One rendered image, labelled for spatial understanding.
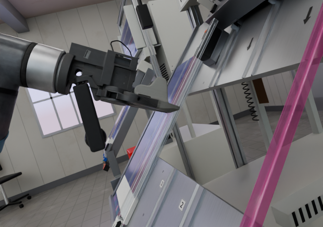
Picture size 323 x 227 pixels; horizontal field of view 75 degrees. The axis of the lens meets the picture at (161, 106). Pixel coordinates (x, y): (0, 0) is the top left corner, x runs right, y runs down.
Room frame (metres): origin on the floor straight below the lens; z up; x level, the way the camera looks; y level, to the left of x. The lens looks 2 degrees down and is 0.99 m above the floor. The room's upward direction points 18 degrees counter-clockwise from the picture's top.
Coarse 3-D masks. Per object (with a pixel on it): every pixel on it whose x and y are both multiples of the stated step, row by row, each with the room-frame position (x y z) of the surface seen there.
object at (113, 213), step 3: (111, 195) 0.70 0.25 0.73; (111, 198) 0.67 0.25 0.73; (111, 201) 0.65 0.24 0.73; (111, 204) 0.62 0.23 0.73; (111, 207) 0.61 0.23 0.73; (114, 207) 0.61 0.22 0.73; (111, 210) 0.59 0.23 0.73; (114, 210) 0.59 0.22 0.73; (111, 213) 0.58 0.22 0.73; (114, 213) 0.57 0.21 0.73; (111, 216) 0.56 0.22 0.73; (114, 216) 0.55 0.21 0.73; (111, 219) 0.55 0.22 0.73; (114, 219) 0.53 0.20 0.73; (111, 222) 0.53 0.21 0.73
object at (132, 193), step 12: (216, 24) 0.44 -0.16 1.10; (204, 36) 0.44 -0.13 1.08; (204, 48) 0.43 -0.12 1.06; (192, 60) 0.43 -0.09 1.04; (192, 72) 0.42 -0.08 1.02; (180, 84) 0.42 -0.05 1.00; (180, 96) 0.41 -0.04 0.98; (168, 120) 0.40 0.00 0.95; (156, 144) 0.39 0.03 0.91; (144, 168) 0.38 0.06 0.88; (132, 192) 0.37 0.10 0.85; (120, 216) 0.36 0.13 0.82
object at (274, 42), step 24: (264, 0) 0.42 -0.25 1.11; (288, 0) 0.33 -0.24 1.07; (312, 0) 0.28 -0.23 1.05; (264, 24) 0.36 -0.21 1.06; (288, 24) 0.30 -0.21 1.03; (312, 24) 0.26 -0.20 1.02; (192, 48) 0.76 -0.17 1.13; (240, 48) 0.41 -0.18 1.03; (264, 48) 0.33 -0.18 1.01; (288, 48) 0.28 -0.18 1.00; (216, 72) 0.45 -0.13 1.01; (240, 72) 0.36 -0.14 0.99; (264, 72) 0.30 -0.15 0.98
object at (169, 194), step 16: (160, 160) 0.50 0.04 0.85; (160, 176) 0.45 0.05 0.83; (176, 176) 0.38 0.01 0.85; (144, 192) 0.49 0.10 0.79; (160, 192) 0.41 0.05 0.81; (176, 192) 0.35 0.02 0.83; (192, 192) 0.31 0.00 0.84; (208, 192) 0.28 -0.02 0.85; (144, 208) 0.44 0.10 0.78; (160, 208) 0.38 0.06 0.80; (176, 208) 0.33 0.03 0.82; (192, 208) 0.29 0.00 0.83; (208, 208) 0.26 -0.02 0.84; (224, 208) 0.24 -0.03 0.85; (128, 224) 0.48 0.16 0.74; (144, 224) 0.40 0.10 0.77; (160, 224) 0.35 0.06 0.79; (176, 224) 0.31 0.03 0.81; (192, 224) 0.27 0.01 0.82; (208, 224) 0.25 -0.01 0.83; (224, 224) 0.22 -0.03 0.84
